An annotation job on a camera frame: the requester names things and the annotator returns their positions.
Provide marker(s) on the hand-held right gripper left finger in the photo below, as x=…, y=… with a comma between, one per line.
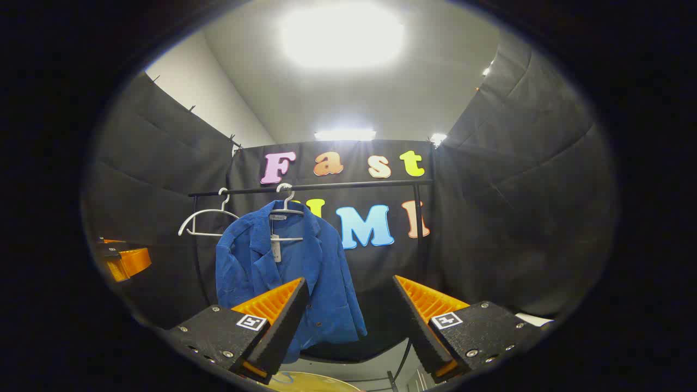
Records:
x=283, y=332

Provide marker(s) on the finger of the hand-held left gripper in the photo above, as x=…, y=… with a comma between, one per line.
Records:
x=130, y=262

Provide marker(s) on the white plastic hanger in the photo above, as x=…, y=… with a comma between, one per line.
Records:
x=223, y=204
x=287, y=198

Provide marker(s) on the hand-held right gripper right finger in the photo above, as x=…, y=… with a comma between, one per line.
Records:
x=419, y=332

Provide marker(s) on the round pale laundry hamper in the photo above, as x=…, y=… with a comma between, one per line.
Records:
x=316, y=383

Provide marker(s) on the large ceiling light panel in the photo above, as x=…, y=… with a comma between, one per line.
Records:
x=343, y=35

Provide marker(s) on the black metal clothes rack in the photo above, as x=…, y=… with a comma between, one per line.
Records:
x=354, y=185

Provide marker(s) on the black backdrop cloth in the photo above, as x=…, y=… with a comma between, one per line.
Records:
x=517, y=218

